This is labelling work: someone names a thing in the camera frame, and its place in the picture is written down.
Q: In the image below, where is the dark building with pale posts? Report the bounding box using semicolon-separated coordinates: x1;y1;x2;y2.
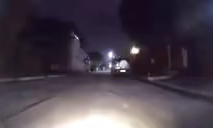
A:
128;41;213;80

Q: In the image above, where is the pale vehicle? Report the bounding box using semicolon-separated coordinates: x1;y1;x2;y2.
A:
110;58;131;77

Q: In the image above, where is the street lamp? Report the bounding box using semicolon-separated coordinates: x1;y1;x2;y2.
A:
107;50;115;60
129;45;141;56

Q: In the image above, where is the pale kerb strip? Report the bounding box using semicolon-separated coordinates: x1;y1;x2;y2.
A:
0;73;68;84

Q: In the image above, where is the grey raised pavement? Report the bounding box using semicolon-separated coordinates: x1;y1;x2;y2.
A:
137;70;213;103

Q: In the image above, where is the white building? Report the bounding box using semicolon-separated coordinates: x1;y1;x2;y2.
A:
67;31;92;73

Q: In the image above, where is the grey concrete road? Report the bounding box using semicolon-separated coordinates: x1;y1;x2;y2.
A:
0;71;213;128

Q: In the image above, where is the dark long wall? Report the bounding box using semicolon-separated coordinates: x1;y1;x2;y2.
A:
0;18;74;78

